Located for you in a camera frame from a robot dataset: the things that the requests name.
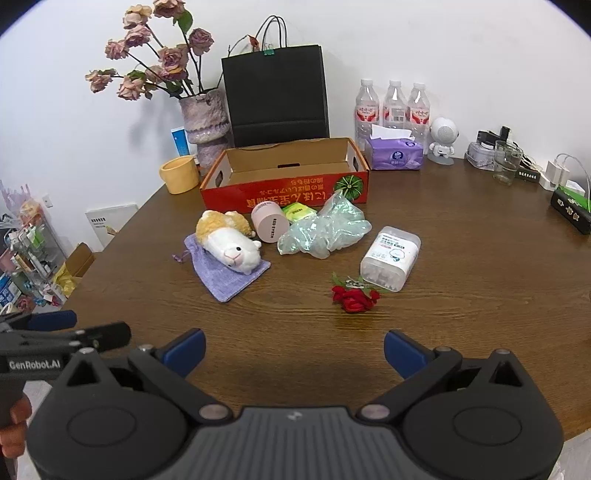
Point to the purple tissue pack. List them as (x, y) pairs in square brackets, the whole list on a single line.
[(397, 156)]

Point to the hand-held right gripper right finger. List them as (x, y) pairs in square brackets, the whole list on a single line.
[(402, 353)]

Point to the white robot speaker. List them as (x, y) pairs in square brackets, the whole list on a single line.
[(444, 134)]

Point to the blue white tube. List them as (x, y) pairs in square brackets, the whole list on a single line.
[(180, 143)]

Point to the white flat box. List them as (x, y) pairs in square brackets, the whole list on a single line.
[(108, 226)]

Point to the black paper bag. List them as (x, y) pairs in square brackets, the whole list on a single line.
[(277, 92)]

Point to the clear water bottle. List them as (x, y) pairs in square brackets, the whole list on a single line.
[(419, 110), (367, 110), (395, 108)]

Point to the brown cardboard carton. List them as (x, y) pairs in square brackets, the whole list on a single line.
[(76, 265)]

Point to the clear glass cup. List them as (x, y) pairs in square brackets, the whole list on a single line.
[(507, 164)]

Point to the clear cotton swab box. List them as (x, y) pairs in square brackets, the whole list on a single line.
[(390, 258)]

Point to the white charger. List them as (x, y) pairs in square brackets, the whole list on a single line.
[(554, 173)]

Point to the pink cylindrical jar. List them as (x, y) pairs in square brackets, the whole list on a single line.
[(270, 222)]

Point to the red artificial rose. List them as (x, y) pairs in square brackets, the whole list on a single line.
[(353, 300)]

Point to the yellow cup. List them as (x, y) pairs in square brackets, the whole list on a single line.
[(180, 175)]

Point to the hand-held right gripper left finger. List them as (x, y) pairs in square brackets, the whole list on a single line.
[(187, 351)]

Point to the person's left hand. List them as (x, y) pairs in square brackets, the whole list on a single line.
[(14, 422)]

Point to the clear display shelf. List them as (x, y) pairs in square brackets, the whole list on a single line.
[(27, 258)]

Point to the black clip device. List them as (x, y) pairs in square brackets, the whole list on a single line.
[(491, 136)]

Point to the black patterned box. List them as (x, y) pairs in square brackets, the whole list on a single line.
[(570, 214)]

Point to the red cardboard box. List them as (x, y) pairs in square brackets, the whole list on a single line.
[(277, 198)]

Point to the iridescent plastic bag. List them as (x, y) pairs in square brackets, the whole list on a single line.
[(323, 230)]

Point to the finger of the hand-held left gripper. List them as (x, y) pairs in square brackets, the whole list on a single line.
[(104, 336), (51, 320)]

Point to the dried pink rose bouquet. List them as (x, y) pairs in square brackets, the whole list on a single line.
[(173, 57)]

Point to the cream alpaca plush toy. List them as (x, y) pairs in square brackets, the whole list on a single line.
[(231, 244)]

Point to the green white packet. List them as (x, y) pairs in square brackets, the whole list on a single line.
[(577, 196)]

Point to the small black printed box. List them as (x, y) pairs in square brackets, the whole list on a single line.
[(528, 175)]

